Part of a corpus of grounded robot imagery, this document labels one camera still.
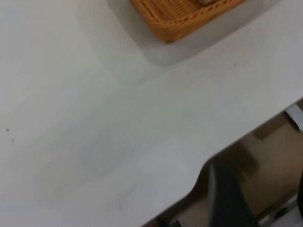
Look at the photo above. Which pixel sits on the orange woven wicker basket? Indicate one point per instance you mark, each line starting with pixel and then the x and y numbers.
pixel 172 16

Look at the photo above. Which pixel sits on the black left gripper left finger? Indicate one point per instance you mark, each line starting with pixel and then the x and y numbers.
pixel 225 201

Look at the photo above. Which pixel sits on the striped long bread roll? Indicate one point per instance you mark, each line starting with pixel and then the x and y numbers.
pixel 205 2

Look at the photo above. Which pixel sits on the grey metal frame bar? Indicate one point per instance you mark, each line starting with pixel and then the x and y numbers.
pixel 277 212
pixel 295 116

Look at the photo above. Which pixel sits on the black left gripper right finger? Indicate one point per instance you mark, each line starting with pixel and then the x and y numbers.
pixel 300 194

